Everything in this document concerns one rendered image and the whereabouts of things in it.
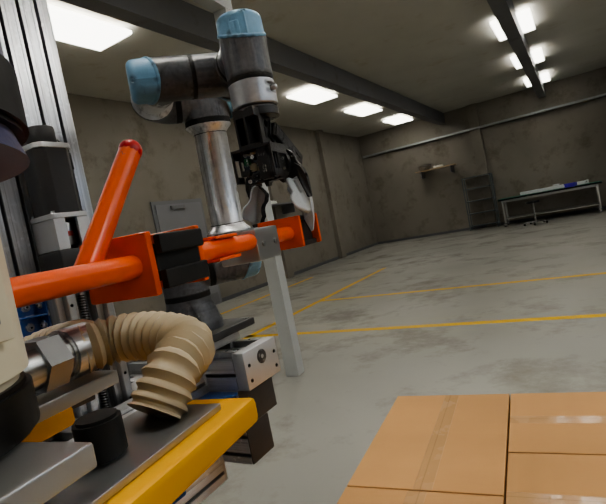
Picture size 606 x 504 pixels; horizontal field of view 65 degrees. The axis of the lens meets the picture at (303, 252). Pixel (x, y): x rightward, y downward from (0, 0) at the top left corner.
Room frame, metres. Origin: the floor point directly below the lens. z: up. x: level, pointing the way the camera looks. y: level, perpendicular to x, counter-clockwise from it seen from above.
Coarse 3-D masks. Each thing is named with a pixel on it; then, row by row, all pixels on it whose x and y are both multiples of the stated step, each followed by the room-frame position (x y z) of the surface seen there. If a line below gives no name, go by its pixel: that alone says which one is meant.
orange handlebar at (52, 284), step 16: (208, 240) 0.55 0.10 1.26; (224, 240) 0.57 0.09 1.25; (240, 240) 0.60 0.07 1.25; (256, 240) 0.64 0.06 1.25; (128, 256) 0.43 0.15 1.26; (208, 256) 0.53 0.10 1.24; (224, 256) 0.58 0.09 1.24; (48, 272) 0.35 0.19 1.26; (64, 272) 0.36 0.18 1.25; (80, 272) 0.37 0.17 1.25; (96, 272) 0.38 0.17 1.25; (112, 272) 0.40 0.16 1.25; (128, 272) 0.42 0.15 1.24; (16, 288) 0.32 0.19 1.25; (32, 288) 0.33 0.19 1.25; (48, 288) 0.34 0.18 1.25; (64, 288) 0.36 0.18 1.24; (80, 288) 0.37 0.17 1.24; (16, 304) 0.32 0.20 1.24
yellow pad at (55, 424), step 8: (72, 408) 0.43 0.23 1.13; (56, 416) 0.41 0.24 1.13; (64, 416) 0.42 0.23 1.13; (72, 416) 0.42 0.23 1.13; (40, 424) 0.40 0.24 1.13; (48, 424) 0.40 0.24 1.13; (56, 424) 0.41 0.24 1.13; (64, 424) 0.41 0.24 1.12; (72, 424) 0.42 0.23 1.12; (32, 432) 0.39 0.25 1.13; (40, 432) 0.39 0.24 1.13; (48, 432) 0.40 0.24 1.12; (56, 432) 0.41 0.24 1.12; (24, 440) 0.38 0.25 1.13; (32, 440) 0.39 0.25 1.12; (40, 440) 0.39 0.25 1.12
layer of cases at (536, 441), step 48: (384, 432) 1.51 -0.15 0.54; (432, 432) 1.45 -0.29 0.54; (480, 432) 1.39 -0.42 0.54; (528, 432) 1.34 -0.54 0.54; (576, 432) 1.29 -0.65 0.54; (384, 480) 1.24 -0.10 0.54; (432, 480) 1.20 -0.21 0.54; (480, 480) 1.16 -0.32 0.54; (528, 480) 1.12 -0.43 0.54; (576, 480) 1.08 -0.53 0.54
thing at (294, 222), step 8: (296, 216) 0.75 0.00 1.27; (264, 224) 0.77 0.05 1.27; (272, 224) 0.77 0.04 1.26; (280, 224) 0.76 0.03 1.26; (288, 224) 0.76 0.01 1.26; (296, 224) 0.75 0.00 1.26; (304, 224) 0.80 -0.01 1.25; (296, 232) 0.75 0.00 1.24; (304, 232) 0.79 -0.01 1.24; (312, 232) 0.82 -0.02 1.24; (288, 240) 0.76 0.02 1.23; (296, 240) 0.75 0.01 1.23; (304, 240) 0.76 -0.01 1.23; (312, 240) 0.80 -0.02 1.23; (320, 240) 0.82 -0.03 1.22; (280, 248) 0.77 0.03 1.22; (288, 248) 0.76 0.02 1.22
